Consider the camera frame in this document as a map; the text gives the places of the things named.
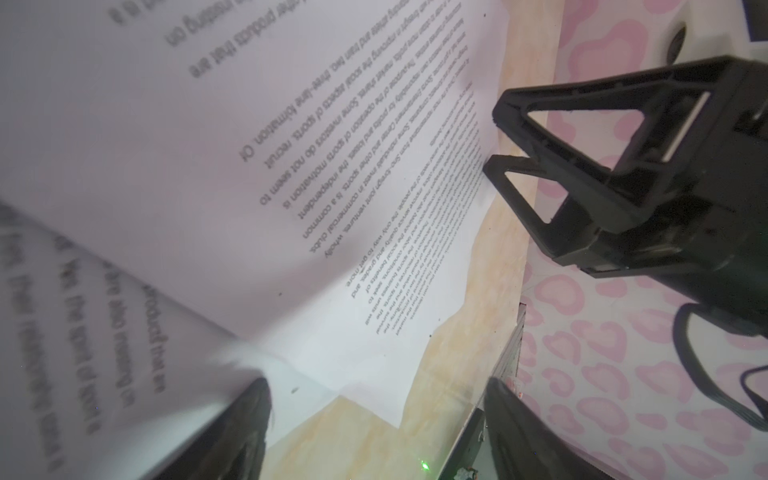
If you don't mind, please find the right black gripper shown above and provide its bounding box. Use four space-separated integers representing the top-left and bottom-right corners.
483 57 767 335

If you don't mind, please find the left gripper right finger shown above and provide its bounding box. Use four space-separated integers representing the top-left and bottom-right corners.
484 377 609 480

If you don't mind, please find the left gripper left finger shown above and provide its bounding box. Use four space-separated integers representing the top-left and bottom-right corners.
156 378 272 480

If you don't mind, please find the text paper sheet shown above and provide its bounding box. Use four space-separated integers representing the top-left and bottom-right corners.
1 1 509 426

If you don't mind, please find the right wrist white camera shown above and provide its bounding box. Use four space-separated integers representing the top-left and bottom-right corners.
662 0 767 65

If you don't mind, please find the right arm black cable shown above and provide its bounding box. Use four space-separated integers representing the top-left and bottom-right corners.
671 302 768 433

